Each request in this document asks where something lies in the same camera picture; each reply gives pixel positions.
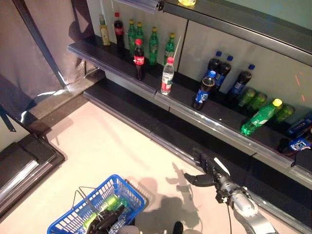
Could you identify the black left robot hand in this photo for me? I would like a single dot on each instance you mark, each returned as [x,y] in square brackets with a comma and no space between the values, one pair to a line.
[104,220]

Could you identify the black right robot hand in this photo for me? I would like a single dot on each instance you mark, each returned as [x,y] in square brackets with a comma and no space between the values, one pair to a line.
[214,174]

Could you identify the blue plastic shopping basket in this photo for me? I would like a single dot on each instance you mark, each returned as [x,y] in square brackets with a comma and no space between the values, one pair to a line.
[107,182]

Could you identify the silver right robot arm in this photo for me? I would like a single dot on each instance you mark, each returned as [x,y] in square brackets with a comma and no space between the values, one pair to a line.
[243,207]

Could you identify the green bottles inside basket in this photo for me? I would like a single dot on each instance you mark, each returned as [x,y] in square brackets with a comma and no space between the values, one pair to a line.
[111,201]

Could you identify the small yellow drink bottle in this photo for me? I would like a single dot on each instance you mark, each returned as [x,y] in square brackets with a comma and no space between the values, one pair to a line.
[104,33]

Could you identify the silver right robot leg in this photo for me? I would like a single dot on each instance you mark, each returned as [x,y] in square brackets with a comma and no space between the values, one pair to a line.
[178,228]

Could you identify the black metal shelf board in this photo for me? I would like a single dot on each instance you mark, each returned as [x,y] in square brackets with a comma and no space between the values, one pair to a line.
[243,29]
[146,117]
[182,95]

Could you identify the blue Oreo cookie box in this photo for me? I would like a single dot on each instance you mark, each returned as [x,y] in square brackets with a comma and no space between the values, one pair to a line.
[298,126]

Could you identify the dark display cabinet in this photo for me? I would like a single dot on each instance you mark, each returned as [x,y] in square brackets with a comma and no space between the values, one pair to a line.
[22,165]

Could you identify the clear water bottle red cap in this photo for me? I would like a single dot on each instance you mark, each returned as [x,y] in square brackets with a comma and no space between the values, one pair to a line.
[167,76]

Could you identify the Coca-Cola bottle red cap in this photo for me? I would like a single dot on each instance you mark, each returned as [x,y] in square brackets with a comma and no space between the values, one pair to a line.
[118,30]
[139,59]

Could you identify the tall yellow tea bottle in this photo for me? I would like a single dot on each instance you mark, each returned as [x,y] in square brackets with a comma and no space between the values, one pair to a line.
[186,2]

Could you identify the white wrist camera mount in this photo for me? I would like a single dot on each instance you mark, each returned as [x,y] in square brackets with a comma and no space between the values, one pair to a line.
[220,163]

